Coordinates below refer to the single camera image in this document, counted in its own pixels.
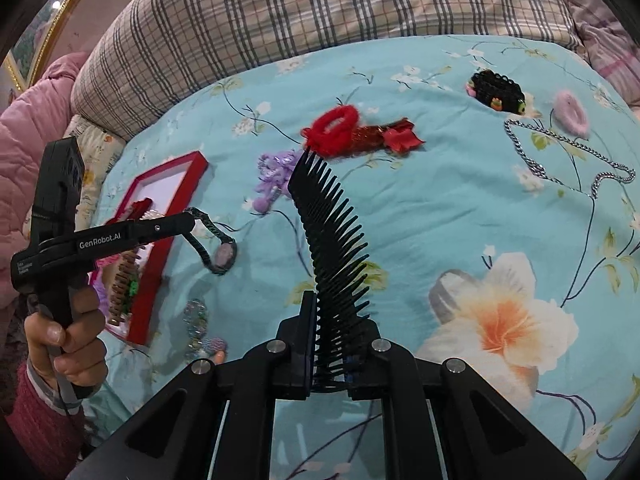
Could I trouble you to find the clear crystal bead bracelet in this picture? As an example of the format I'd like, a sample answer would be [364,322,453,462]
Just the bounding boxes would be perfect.
[184,299,208,341]

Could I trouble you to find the silver chain necklace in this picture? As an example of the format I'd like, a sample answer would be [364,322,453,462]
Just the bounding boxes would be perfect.
[504,117,637,201]

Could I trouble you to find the red glitter bow clip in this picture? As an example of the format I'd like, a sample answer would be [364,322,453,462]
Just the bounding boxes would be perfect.
[350,117,426,156]

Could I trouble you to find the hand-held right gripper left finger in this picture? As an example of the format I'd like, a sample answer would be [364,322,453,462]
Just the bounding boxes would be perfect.
[65,290,321,480]

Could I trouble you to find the pink organza scrunchie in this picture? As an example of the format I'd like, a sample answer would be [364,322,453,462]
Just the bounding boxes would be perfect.
[95,252,123,281]

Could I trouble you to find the red shallow cardboard box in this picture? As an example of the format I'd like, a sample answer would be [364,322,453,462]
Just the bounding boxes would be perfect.
[87,150,210,347]

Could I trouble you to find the purple organza scrunchie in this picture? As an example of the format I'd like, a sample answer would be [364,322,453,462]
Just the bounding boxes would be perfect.
[90,280,113,311]

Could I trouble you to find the person's left forearm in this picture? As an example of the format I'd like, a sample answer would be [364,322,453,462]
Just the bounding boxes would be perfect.
[0,360,83,471]

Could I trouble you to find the gold picture frame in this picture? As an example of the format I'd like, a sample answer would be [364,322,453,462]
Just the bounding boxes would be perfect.
[2,0,108,91]

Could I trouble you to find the red fluffy scrunchie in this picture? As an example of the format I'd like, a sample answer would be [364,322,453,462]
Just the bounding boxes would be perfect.
[300,104,361,157]

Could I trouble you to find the teal floral bedsheet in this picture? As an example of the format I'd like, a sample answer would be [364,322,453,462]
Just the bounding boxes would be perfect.
[80,35,640,480]

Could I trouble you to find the pink plaid quilt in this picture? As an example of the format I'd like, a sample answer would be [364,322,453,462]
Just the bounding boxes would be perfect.
[550,0,640,111]

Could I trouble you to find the purple sequin hair tie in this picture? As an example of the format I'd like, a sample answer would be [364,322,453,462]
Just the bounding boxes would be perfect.
[252,149,297,212]

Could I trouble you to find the dark wristwatch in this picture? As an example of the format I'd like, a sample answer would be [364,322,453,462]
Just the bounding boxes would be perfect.
[185,207,238,276]

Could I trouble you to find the grey plaid pillow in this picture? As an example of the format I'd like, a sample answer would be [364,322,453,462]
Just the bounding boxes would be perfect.
[70,0,583,141]

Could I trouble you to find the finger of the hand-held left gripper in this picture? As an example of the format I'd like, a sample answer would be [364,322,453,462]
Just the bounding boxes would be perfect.
[122,208,201,251]

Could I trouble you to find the colourful bead bracelet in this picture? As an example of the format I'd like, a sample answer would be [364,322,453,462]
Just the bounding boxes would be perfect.
[185,335,228,363]

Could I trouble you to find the black plastic comb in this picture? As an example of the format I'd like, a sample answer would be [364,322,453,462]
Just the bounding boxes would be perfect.
[287,149,373,393]

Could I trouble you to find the black beaded hair tie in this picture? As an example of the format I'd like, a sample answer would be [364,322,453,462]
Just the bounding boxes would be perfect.
[465,70,528,113]

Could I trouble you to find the pink quilted blanket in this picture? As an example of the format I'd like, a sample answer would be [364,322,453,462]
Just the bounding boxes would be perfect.
[0,51,93,311]

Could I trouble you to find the person's left hand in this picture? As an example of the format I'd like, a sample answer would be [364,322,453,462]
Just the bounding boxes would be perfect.
[24,285,108,391]

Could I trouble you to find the cartoon print pillow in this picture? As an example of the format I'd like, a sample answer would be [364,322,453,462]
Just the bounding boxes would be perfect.
[62,115,126,226]

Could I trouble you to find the pink fluffy hair tie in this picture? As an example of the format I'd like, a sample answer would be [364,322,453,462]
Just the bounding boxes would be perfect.
[552,90,591,137]

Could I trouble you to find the brown claw clip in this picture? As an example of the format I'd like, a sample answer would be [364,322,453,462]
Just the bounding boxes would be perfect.
[107,251,138,326]

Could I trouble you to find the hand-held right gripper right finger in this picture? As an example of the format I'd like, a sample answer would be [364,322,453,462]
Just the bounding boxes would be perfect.
[345,320,588,480]

